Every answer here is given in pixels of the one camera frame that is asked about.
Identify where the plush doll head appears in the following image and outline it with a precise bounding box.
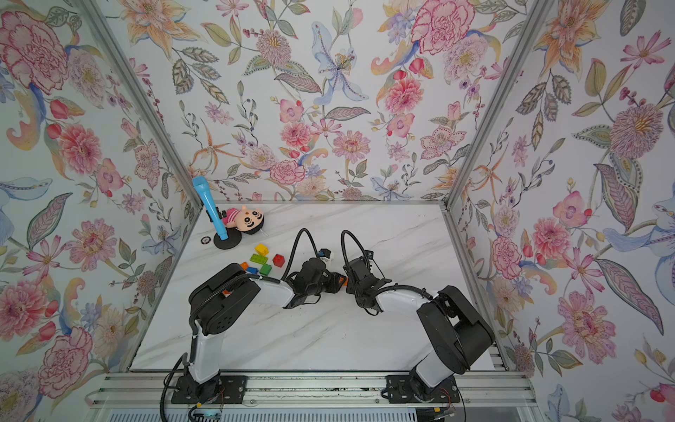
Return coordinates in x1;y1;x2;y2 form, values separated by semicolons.
221;206;265;235

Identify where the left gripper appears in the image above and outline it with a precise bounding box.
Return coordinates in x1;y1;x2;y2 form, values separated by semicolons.
305;271;349;297

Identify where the black round stand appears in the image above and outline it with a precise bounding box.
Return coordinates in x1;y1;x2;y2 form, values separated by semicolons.
213;209;242;250

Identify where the lime green flat lego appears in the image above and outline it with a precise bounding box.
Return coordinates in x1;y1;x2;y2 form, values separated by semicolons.
250;254;268;265

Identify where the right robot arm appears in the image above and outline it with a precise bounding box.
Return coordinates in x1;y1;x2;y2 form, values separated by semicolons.
344;258;496;401

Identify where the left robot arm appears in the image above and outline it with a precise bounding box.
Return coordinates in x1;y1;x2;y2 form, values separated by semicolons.
186;258;346;385

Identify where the blue tube on stand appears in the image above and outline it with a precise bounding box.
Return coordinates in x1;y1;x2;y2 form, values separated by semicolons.
193;176;229;241

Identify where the yellow lego brick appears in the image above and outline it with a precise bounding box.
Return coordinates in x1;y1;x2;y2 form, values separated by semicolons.
255;244;269;257

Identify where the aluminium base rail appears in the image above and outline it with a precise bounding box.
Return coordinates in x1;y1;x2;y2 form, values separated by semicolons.
85;371;543;421

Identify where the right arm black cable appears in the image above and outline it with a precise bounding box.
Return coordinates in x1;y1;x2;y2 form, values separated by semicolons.
339;229;375;275

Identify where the red square lego brick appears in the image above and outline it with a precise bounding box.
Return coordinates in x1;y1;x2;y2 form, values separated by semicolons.
272;254;286;268

